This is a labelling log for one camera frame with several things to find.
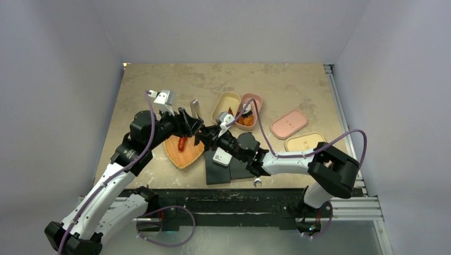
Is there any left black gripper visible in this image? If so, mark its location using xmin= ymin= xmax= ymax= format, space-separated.
xmin=147 ymin=105 xmax=202 ymax=150

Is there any orange fried chicken piece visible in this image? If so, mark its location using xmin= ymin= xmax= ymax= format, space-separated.
xmin=238 ymin=115 xmax=254 ymax=126

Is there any sushi roll with seaweed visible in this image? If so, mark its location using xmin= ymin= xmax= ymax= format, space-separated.
xmin=243 ymin=104 xmax=252 ymax=112

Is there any pink lunch box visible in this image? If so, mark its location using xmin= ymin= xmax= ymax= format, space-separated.
xmin=235 ymin=93 xmax=263 ymax=131

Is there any pink lunch box lid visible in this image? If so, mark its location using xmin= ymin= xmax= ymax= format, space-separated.
xmin=270 ymin=109 xmax=308 ymax=139

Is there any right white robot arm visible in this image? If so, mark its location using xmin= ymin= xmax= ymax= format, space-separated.
xmin=195 ymin=126 xmax=360 ymax=216

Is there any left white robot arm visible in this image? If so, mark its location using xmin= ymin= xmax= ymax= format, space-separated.
xmin=45 ymin=108 xmax=204 ymax=254

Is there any cream lunch box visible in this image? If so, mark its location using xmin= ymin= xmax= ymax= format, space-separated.
xmin=212 ymin=91 xmax=241 ymax=123

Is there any cream lunch box lid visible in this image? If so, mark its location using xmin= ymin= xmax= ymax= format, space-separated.
xmin=285 ymin=132 xmax=325 ymax=152

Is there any white power bank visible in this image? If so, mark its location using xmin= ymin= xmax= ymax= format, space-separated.
xmin=213 ymin=147 xmax=232 ymax=166

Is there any woven bamboo basket tray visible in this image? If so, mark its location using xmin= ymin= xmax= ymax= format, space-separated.
xmin=164 ymin=135 xmax=204 ymax=169

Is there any left black foam block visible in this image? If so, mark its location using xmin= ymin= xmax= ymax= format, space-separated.
xmin=204 ymin=150 xmax=231 ymax=185

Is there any black foam block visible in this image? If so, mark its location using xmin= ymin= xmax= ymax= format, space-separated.
xmin=204 ymin=150 xmax=231 ymax=185
xmin=229 ymin=158 xmax=254 ymax=180

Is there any right black foam block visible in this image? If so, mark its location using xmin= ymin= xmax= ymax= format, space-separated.
xmin=229 ymin=158 xmax=254 ymax=180

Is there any silver open-end wrench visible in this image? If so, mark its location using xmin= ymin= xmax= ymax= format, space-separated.
xmin=253 ymin=177 xmax=262 ymax=188

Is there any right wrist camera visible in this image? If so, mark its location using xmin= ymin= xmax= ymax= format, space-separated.
xmin=216 ymin=112 xmax=234 ymax=137

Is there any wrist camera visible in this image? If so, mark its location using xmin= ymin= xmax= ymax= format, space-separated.
xmin=216 ymin=112 xmax=234 ymax=137
xmin=146 ymin=90 xmax=176 ymax=115

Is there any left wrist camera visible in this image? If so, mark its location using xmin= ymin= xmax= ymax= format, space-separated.
xmin=146 ymin=90 xmax=176 ymax=115

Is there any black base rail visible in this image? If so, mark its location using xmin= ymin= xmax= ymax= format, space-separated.
xmin=139 ymin=188 xmax=332 ymax=233

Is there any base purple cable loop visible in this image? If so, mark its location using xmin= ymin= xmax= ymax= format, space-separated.
xmin=135 ymin=206 xmax=196 ymax=247

